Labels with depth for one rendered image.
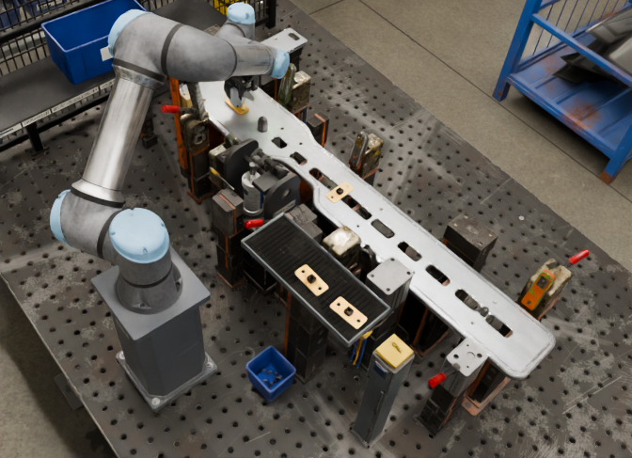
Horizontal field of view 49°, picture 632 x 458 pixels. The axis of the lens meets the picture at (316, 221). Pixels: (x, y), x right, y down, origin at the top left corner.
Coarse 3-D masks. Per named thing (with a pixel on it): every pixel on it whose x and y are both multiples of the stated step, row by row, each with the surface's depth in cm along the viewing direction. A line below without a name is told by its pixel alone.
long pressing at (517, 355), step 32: (224, 96) 222; (256, 96) 223; (224, 128) 212; (256, 128) 214; (288, 128) 215; (288, 160) 206; (320, 160) 207; (320, 192) 199; (352, 192) 200; (352, 224) 193; (384, 224) 194; (416, 224) 195; (384, 256) 187; (448, 256) 188; (416, 288) 181; (448, 288) 182; (480, 288) 182; (448, 320) 175; (480, 320) 176; (512, 320) 177; (512, 352) 171; (544, 352) 172
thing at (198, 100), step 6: (186, 84) 198; (192, 84) 195; (198, 84) 197; (192, 90) 198; (198, 90) 199; (192, 96) 201; (198, 96) 200; (192, 102) 204; (198, 102) 202; (198, 108) 204; (204, 108) 205
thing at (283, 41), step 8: (280, 32) 244; (288, 32) 245; (296, 32) 245; (264, 40) 241; (272, 40) 241; (280, 40) 241; (288, 40) 242; (296, 40) 242; (304, 40) 242; (280, 48) 239; (288, 48) 239; (296, 48) 240
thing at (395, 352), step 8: (392, 336) 153; (384, 344) 152; (392, 344) 152; (400, 344) 152; (376, 352) 152; (384, 352) 151; (392, 352) 151; (400, 352) 151; (408, 352) 151; (392, 360) 150; (400, 360) 150
